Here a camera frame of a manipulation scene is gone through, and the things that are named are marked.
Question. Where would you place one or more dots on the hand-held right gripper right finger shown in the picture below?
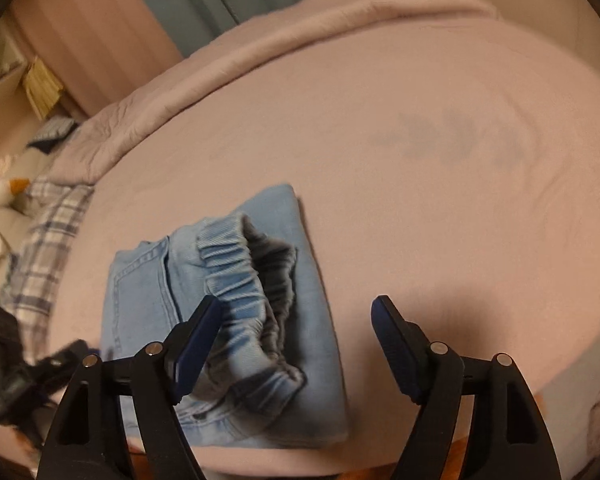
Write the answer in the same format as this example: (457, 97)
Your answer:
(394, 347)

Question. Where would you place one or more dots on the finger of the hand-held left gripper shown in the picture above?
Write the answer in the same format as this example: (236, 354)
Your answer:
(62, 360)

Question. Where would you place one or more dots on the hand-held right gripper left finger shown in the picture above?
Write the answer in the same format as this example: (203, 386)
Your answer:
(196, 352)

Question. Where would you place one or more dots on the light blue denim pants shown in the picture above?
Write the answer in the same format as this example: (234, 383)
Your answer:
(300, 280)

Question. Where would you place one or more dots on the plaid pillow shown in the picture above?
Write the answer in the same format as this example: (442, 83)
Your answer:
(45, 245)

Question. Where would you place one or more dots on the white and orange plush toy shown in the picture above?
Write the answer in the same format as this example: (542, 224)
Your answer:
(0, 190)

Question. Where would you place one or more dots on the blue striped cloth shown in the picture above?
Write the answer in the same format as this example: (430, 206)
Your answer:
(55, 132)

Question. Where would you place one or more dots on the pink folded blanket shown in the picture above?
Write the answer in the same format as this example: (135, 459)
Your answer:
(280, 35)

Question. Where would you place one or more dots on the pink curtain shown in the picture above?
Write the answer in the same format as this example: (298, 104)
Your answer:
(95, 25)

